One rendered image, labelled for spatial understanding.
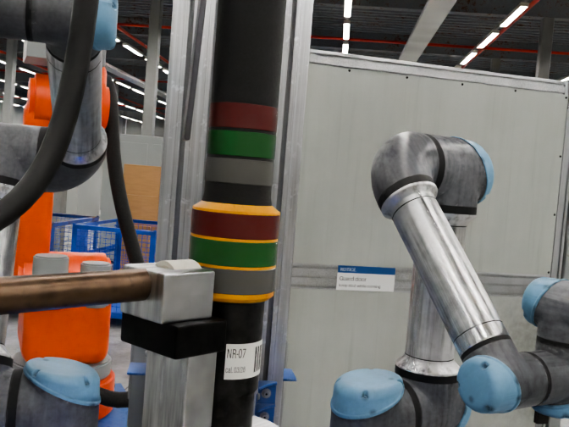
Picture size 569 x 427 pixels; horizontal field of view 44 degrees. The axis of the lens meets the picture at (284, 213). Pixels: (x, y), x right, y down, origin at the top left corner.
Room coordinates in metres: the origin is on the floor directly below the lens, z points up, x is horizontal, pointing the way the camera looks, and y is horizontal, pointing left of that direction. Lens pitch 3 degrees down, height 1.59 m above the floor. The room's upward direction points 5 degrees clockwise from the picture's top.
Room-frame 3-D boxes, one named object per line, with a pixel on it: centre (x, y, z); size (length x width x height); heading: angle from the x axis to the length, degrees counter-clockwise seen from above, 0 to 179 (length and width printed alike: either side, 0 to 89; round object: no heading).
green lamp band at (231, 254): (0.34, 0.02, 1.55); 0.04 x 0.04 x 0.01
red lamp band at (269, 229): (0.34, 0.02, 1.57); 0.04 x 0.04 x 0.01
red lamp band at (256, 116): (0.34, 0.02, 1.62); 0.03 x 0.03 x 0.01
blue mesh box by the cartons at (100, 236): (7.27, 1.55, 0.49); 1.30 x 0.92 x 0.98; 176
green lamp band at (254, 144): (0.34, 0.02, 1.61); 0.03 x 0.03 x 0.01
